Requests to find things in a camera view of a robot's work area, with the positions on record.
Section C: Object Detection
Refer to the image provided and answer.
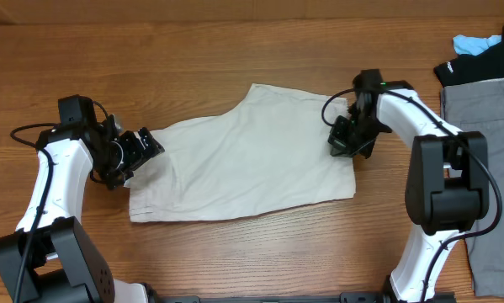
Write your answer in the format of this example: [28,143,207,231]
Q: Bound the beige shorts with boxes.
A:
[128,84,356,223]

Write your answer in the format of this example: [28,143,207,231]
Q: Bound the grey shorts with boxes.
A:
[439,75,504,300]

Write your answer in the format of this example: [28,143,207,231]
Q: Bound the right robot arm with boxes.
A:
[328,69,490,302]

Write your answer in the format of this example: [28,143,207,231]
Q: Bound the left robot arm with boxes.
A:
[0,95,164,303]

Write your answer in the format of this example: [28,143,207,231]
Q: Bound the light blue garment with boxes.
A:
[453,35,501,56]

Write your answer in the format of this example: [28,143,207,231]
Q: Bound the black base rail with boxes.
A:
[149,292,398,303]

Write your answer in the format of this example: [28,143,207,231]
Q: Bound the black garment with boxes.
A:
[433,25,504,87]

